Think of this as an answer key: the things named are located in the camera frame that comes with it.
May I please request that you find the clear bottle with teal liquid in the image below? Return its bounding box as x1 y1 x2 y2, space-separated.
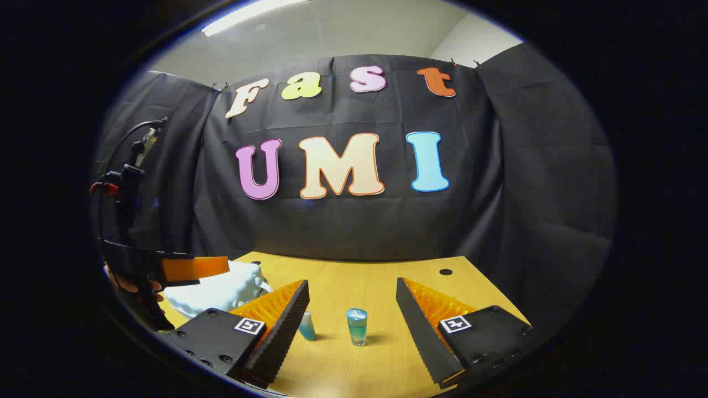
347 308 368 347

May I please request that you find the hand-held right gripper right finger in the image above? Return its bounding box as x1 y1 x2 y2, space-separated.
395 276 536 389

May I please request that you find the black cable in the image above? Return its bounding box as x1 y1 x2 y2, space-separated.
97 118 168 244

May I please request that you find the white suitcase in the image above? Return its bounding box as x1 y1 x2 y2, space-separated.
164 260 273 320

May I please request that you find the black backdrop cloth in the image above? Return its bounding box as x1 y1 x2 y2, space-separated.
94 53 617 332

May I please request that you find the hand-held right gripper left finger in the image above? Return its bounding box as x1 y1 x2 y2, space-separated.
165 279 310 389

